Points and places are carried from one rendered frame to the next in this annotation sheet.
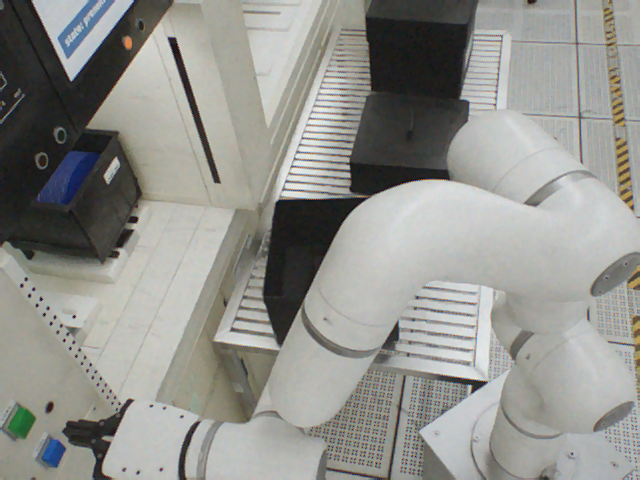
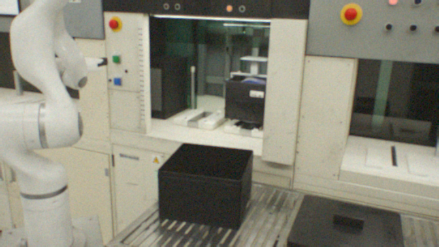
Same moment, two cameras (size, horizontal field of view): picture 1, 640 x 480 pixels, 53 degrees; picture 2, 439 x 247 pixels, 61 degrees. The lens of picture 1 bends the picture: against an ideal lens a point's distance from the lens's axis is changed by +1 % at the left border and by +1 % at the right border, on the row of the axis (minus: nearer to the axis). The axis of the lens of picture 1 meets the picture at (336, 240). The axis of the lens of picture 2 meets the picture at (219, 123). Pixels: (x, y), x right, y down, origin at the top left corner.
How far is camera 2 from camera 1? 163 cm
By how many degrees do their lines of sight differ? 80
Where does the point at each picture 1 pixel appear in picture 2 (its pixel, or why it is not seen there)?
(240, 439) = not seen: hidden behind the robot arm
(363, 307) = not seen: outside the picture
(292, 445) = not seen: hidden behind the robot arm
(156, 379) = (166, 137)
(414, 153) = (313, 221)
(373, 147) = (322, 204)
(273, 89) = (391, 174)
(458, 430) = (85, 227)
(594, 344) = (15, 106)
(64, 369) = (136, 70)
